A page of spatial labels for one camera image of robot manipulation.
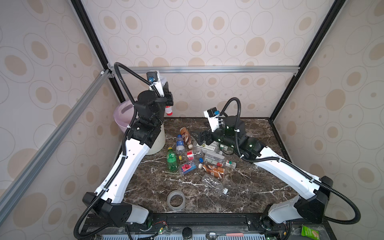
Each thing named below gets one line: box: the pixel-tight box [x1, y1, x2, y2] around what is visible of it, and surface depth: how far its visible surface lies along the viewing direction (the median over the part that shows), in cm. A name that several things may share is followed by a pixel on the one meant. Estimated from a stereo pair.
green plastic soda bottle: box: [166, 147, 178, 173], surface depth 94 cm
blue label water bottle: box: [175, 134, 185, 156], surface depth 101 cm
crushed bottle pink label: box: [181, 160, 197, 174], surface depth 90 cm
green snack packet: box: [301, 225, 320, 240], surface depth 71 cm
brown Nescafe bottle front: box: [197, 163, 225, 179], surface depth 89 cm
